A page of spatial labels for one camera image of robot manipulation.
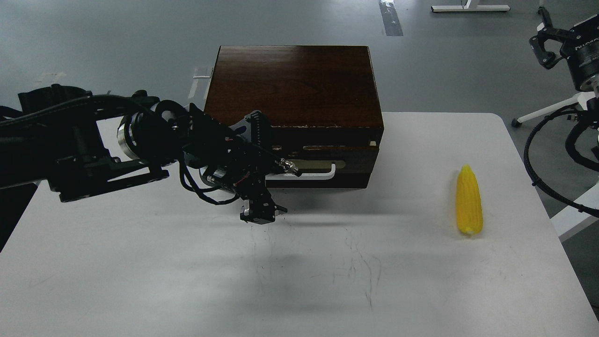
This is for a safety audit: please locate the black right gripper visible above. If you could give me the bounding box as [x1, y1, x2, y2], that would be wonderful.
[529, 7, 599, 92]

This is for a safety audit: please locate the white side table edge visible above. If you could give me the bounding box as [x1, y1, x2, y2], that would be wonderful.
[549, 185, 599, 242]

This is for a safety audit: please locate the yellow corn cob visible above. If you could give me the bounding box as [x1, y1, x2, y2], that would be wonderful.
[456, 164, 484, 235]

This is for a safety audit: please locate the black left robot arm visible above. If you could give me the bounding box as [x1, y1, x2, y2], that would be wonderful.
[0, 84, 302, 247]

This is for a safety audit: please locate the white chair base leg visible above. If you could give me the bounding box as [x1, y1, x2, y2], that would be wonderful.
[511, 92, 595, 128]

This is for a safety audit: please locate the dark wooden drawer cabinet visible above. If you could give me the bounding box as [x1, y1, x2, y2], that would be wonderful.
[203, 45, 385, 189]

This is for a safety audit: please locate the grey floor tape strip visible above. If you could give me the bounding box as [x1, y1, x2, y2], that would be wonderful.
[377, 0, 404, 37]

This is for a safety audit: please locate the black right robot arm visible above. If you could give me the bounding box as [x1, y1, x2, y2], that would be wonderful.
[523, 0, 599, 218]

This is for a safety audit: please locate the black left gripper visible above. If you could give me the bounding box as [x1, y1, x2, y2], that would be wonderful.
[175, 104, 302, 225]

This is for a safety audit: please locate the white desk leg base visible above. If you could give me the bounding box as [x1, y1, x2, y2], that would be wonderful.
[431, 0, 511, 13]

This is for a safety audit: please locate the wooden drawer with white handle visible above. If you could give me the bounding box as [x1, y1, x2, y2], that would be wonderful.
[267, 140, 380, 189]

